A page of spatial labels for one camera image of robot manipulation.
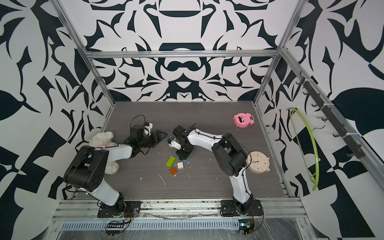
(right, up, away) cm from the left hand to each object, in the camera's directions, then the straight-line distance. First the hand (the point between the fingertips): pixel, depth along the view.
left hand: (164, 133), depth 93 cm
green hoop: (+66, -12, -33) cm, 75 cm away
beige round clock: (+56, -17, -5) cm, 59 cm away
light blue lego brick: (+13, -15, -4) cm, 21 cm away
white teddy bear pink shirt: (-35, -3, -4) cm, 36 cm away
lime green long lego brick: (+4, -16, -4) cm, 17 cm away
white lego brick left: (+10, -17, -6) cm, 21 cm away
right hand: (+11, -12, -1) cm, 16 cm away
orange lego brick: (+6, -20, -8) cm, 23 cm away
